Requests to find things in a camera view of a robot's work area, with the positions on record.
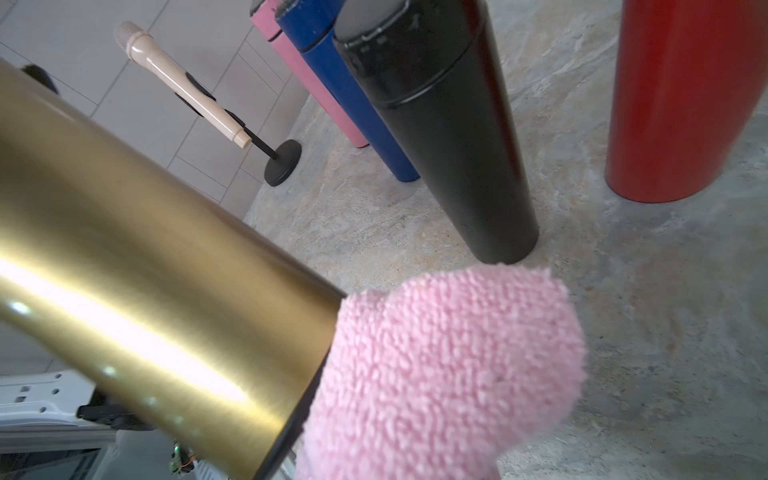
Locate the pink cloth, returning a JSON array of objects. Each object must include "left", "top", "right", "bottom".
[{"left": 296, "top": 265, "right": 587, "bottom": 479}]

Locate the gold thermos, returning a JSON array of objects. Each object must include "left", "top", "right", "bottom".
[{"left": 1, "top": 63, "right": 343, "bottom": 479}]

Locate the blue thermos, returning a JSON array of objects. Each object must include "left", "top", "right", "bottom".
[{"left": 275, "top": 0, "right": 419, "bottom": 183}]

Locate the pink thermos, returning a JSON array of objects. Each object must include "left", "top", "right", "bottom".
[{"left": 249, "top": 0, "right": 369, "bottom": 148}]

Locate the black thermos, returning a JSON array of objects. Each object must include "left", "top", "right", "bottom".
[{"left": 334, "top": 0, "right": 539, "bottom": 264}]

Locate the red thermos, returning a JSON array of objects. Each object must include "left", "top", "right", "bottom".
[{"left": 606, "top": 0, "right": 767, "bottom": 203}]

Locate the left circuit board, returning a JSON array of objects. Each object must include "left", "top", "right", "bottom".
[{"left": 169, "top": 442, "right": 197, "bottom": 477}]

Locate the beige microphone on black stand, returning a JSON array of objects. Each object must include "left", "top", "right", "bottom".
[{"left": 114, "top": 21, "right": 302, "bottom": 187}]

